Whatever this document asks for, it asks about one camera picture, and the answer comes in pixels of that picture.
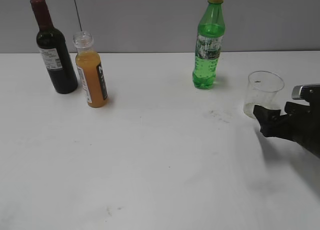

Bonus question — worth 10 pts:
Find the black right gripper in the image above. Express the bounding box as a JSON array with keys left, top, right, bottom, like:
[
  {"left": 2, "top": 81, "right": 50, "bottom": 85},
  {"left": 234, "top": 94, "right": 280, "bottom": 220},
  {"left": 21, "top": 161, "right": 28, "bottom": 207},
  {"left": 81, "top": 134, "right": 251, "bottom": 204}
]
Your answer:
[{"left": 253, "top": 102, "right": 320, "bottom": 158}]

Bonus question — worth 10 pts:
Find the transparent plastic cup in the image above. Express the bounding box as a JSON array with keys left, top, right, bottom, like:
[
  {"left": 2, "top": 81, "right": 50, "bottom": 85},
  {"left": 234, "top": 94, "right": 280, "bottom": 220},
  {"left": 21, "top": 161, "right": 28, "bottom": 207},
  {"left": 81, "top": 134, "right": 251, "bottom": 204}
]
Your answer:
[{"left": 243, "top": 71, "right": 285, "bottom": 119}]

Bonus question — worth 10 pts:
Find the orange juice bottle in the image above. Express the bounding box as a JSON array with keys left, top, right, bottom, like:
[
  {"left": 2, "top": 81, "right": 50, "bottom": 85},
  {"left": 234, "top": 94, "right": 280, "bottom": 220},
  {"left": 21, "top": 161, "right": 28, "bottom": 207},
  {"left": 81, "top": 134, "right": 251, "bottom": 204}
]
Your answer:
[{"left": 73, "top": 31, "right": 108, "bottom": 108}]

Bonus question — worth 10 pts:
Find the green soda bottle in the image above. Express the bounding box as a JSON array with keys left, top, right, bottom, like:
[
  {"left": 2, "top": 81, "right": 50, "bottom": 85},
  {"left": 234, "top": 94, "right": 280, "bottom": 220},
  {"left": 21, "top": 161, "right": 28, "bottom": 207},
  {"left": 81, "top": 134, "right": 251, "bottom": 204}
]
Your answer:
[{"left": 192, "top": 0, "right": 226, "bottom": 89}]

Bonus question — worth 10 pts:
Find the dark red wine bottle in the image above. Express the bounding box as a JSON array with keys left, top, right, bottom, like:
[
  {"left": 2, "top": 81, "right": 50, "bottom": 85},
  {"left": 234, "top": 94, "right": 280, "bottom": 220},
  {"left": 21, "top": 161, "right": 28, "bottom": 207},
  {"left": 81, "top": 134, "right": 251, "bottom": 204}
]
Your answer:
[{"left": 30, "top": 0, "right": 78, "bottom": 94}]

